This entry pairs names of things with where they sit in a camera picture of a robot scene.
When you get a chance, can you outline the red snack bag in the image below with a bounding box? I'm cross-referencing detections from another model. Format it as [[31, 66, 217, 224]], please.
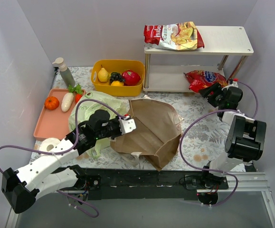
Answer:
[[183, 70, 228, 93]]

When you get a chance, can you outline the green plastic grocery bag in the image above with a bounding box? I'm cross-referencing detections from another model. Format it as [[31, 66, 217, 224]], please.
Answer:
[[68, 91, 129, 159]]

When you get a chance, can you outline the brown jute tote bag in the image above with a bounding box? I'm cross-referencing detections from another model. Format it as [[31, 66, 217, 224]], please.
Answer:
[[110, 97, 182, 171]]

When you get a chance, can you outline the red chili pepper toy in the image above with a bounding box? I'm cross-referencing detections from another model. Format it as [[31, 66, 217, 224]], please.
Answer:
[[75, 84, 83, 103]]

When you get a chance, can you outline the white radish toy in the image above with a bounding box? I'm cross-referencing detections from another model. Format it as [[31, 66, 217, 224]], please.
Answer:
[[61, 85, 76, 112]]

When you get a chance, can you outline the black grape bunch toy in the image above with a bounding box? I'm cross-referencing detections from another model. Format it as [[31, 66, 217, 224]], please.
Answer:
[[109, 72, 125, 84]]

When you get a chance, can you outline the yellow pear toy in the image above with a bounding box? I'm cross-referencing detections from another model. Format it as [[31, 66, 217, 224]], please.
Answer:
[[97, 65, 110, 83]]

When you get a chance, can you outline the red dragon fruit toy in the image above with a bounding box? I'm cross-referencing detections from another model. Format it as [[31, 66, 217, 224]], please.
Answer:
[[122, 70, 141, 86]]

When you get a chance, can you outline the red white chips bag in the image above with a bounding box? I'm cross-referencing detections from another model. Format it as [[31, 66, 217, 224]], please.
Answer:
[[143, 21, 205, 51]]

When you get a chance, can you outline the orange pumpkin toy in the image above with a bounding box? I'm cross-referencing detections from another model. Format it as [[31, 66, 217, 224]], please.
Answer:
[[44, 96, 59, 110]]

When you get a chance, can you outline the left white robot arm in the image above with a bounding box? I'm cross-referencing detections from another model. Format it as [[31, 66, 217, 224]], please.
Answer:
[[1, 110, 134, 214]]

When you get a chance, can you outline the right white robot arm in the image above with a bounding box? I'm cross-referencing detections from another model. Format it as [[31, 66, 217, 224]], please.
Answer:
[[199, 82, 266, 189]]

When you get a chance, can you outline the floral table mat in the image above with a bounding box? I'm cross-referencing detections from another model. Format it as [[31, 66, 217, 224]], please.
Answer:
[[28, 66, 247, 172]]

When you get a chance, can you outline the yellow plastic basket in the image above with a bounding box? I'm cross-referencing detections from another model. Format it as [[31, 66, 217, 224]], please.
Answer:
[[91, 59, 145, 97]]

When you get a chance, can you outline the white two-tier shelf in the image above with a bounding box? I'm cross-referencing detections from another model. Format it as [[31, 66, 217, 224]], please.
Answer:
[[143, 26, 254, 93]]

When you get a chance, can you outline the white blue tape roll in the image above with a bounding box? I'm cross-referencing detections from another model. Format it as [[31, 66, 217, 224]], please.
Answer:
[[39, 138, 60, 152]]

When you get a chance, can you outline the grey pump soap bottle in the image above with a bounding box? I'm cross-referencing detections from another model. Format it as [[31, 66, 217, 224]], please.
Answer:
[[52, 57, 76, 87]]

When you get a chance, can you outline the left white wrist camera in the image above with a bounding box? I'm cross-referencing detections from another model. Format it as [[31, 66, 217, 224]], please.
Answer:
[[119, 115, 136, 135]]

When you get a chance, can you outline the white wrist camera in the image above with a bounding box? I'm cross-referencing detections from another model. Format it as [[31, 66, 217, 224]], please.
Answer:
[[222, 78, 238, 90], [119, 115, 136, 135]]

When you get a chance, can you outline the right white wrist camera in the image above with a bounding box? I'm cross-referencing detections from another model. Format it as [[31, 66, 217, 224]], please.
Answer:
[[222, 78, 238, 90]]

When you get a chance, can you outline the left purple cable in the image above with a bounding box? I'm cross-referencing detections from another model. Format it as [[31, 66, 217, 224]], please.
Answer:
[[0, 98, 131, 219]]

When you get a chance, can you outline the purple cable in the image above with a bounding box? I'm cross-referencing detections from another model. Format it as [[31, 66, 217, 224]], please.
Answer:
[[0, 98, 131, 219], [179, 80, 259, 207]]

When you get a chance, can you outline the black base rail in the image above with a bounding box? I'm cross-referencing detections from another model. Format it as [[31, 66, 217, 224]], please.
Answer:
[[16, 167, 272, 207]]

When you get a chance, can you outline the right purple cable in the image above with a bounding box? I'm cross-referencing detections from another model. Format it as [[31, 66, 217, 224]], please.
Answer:
[[179, 80, 259, 207]]

